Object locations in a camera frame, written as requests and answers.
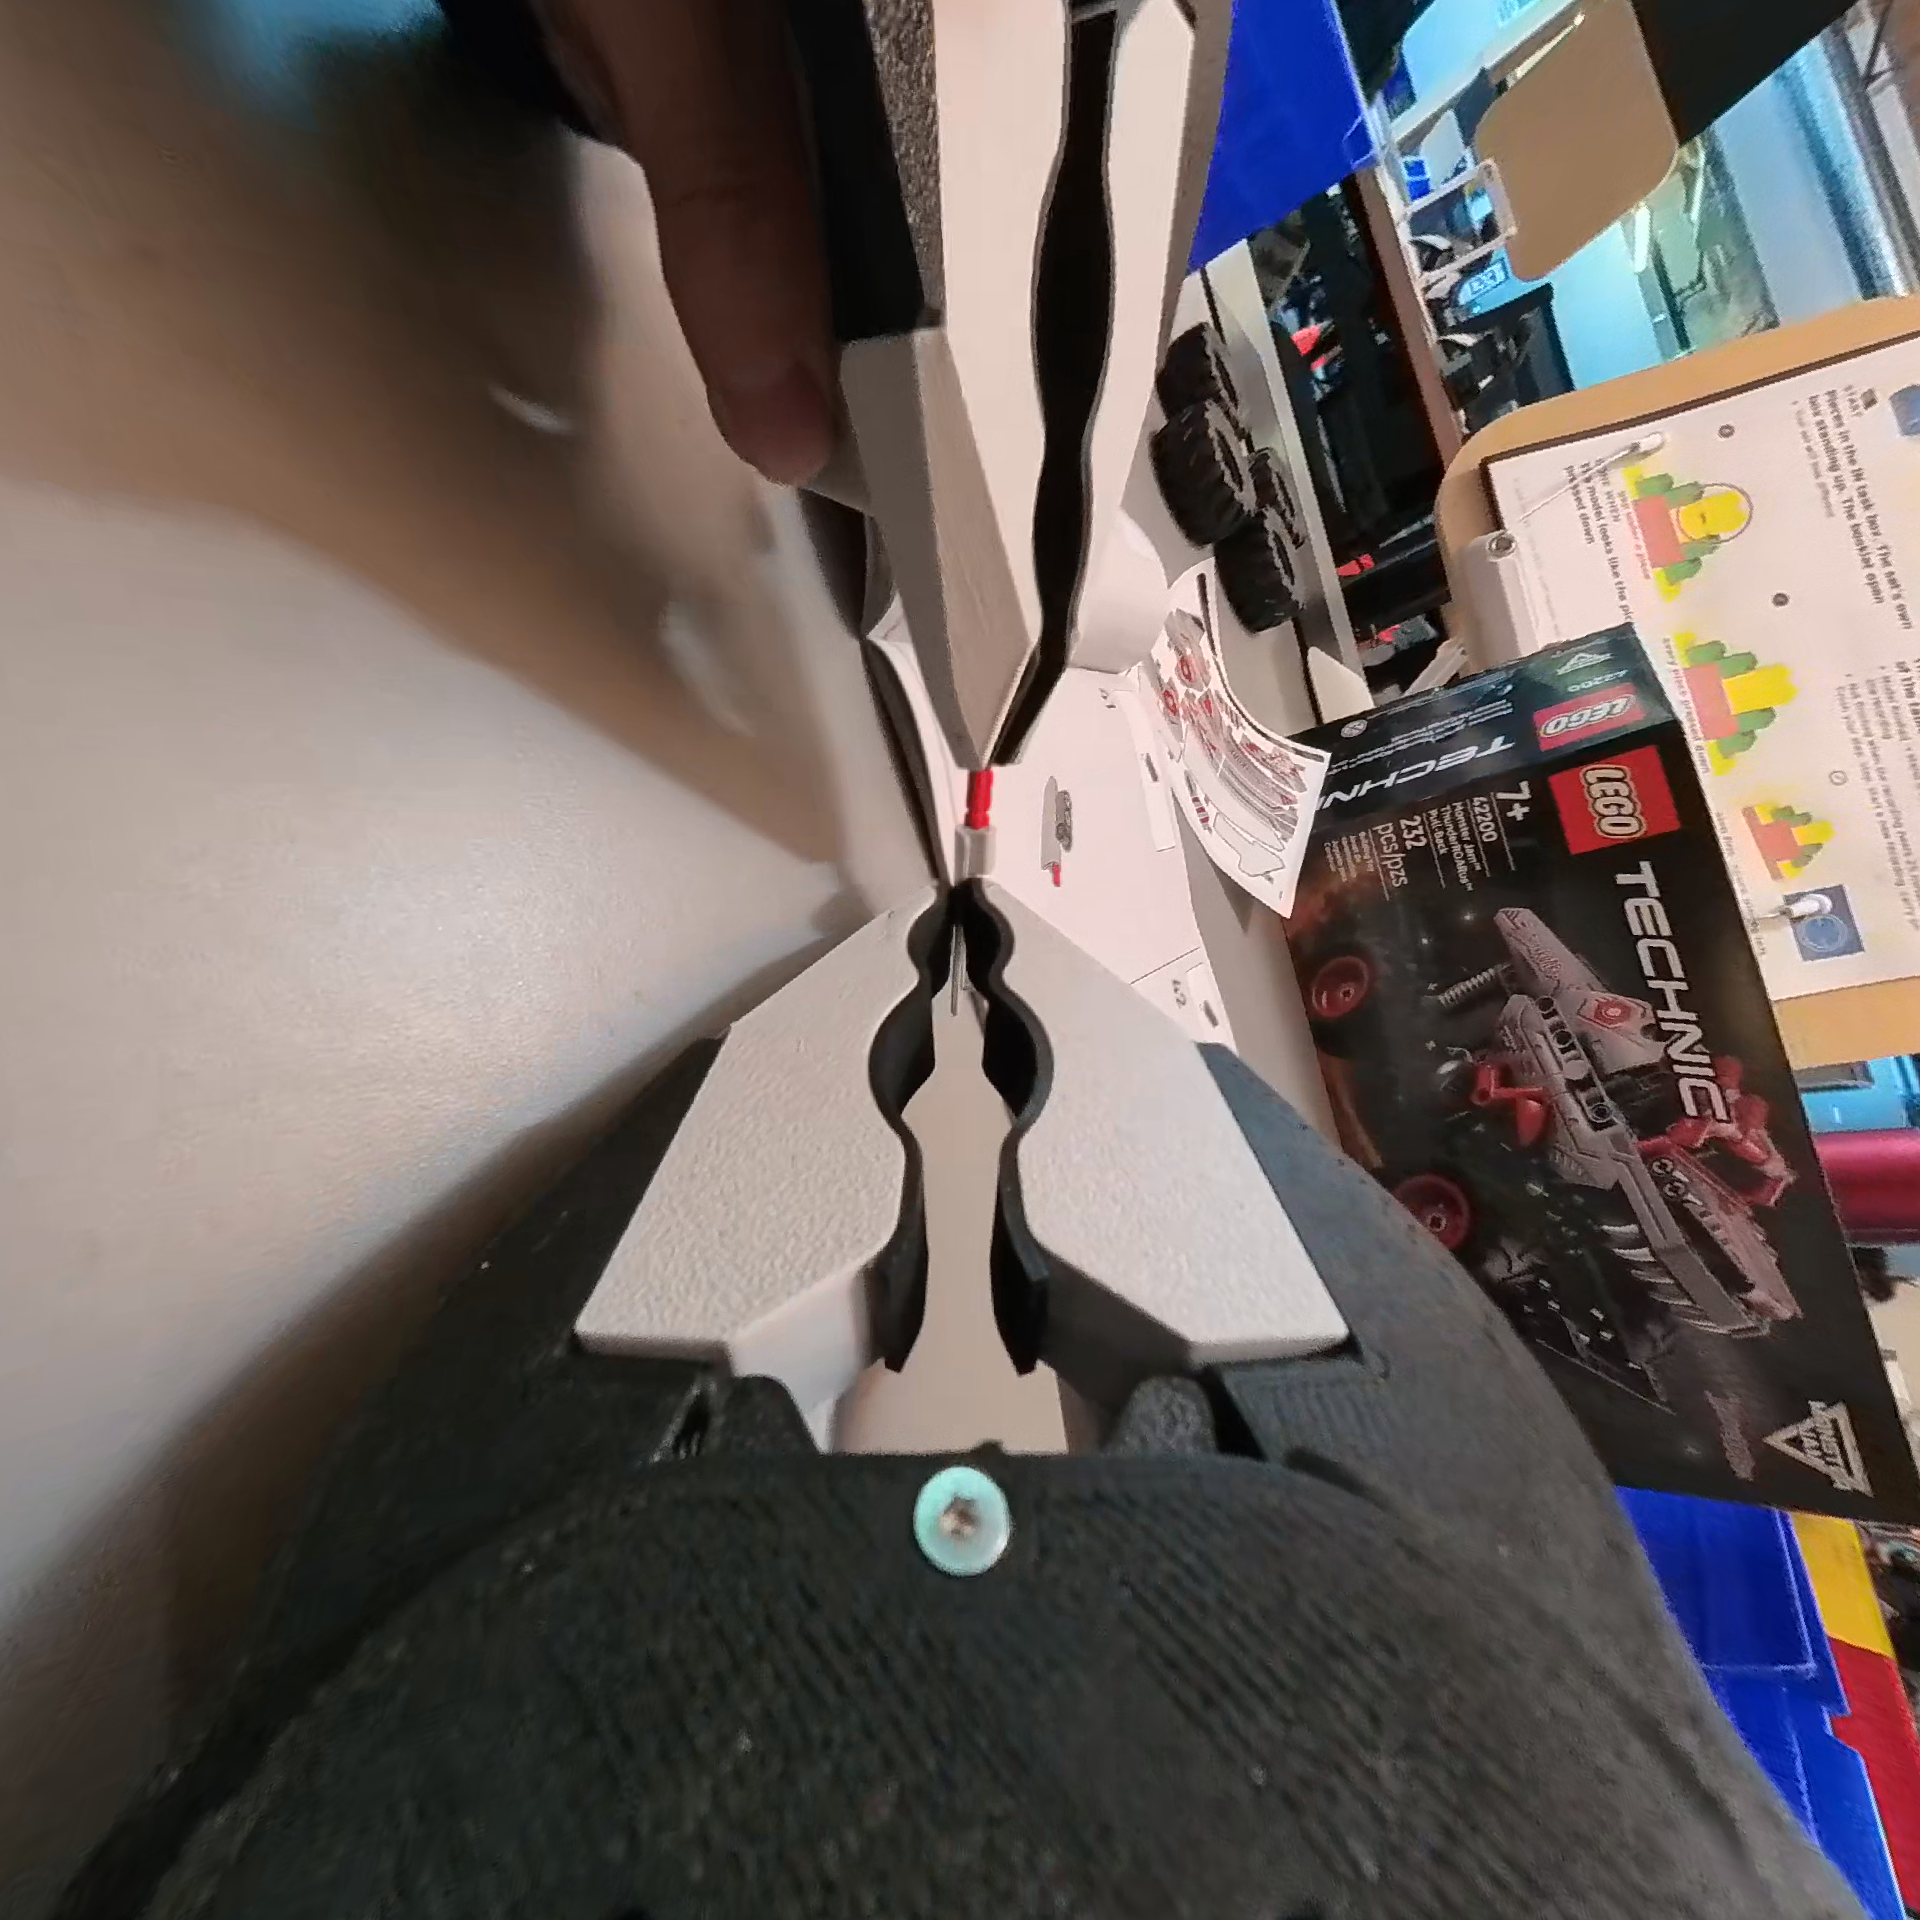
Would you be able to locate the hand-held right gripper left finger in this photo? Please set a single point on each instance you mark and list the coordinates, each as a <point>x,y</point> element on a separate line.
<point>751,1200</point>

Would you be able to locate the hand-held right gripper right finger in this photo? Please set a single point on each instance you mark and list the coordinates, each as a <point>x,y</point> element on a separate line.
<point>1170,1200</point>

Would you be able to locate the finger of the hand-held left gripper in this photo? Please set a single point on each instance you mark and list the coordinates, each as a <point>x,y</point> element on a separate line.
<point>1149,181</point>
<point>974,450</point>

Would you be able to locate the red toy pin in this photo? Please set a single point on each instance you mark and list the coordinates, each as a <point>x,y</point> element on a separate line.
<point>982,799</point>

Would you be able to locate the long grey toy piece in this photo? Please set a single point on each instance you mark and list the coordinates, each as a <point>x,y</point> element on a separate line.
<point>974,852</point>

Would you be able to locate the grey desk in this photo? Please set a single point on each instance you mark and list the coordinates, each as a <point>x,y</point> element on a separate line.
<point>375,974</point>

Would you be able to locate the person's left hand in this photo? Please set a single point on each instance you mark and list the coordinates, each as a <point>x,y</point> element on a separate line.
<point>735,225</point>

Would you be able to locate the blue bin with toy pieces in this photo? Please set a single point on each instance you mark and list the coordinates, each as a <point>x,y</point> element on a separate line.
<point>1274,121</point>

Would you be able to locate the black toy tyre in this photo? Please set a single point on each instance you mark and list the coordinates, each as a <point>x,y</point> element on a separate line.
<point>1284,480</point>
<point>1260,578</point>
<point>1208,480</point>
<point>1201,374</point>

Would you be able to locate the white instruction booklet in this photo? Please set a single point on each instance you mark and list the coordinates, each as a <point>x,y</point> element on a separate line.
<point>1110,885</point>

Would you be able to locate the toy sticker sheet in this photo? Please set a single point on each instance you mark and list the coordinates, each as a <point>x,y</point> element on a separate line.
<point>1230,751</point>

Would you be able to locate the black toy set box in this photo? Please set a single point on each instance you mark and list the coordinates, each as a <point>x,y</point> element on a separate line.
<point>1575,1124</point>

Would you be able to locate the black and wood board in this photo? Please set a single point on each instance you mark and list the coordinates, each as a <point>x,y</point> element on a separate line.
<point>1575,150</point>

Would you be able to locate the white document stand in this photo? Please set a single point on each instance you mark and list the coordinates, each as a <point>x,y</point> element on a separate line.
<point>1478,600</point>

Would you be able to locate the blue crate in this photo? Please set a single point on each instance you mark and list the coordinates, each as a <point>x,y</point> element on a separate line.
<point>1724,1620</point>

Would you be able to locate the maroon bottle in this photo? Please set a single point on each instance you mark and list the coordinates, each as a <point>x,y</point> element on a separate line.
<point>1874,1184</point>

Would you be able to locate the wooden backing board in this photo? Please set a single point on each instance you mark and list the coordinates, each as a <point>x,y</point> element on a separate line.
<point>1861,1028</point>

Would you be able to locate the printed instruction sheet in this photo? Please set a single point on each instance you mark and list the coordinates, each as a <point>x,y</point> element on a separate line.
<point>1770,630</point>

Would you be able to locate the yellow crate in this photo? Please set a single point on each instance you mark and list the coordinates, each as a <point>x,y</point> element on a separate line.
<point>1845,1590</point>

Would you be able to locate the red crate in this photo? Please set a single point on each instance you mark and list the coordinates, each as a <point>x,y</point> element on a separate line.
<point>1883,1755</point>

